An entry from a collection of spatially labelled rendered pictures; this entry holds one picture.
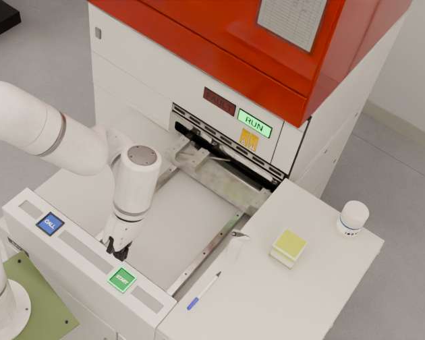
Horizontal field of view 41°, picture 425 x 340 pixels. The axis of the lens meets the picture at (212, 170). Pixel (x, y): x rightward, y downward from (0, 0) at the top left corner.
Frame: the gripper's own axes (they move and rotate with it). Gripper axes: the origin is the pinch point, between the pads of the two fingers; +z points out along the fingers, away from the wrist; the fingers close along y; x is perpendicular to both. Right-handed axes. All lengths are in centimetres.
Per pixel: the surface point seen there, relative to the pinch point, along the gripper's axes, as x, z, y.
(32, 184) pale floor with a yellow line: -99, 99, -68
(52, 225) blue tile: -25.0, 14.6, -3.6
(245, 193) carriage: 7, 12, -54
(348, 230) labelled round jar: 40, 0, -52
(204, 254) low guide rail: 9.4, 20.4, -31.0
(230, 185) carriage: 1, 12, -54
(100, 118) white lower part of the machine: -63, 34, -67
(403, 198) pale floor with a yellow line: 49, 75, -184
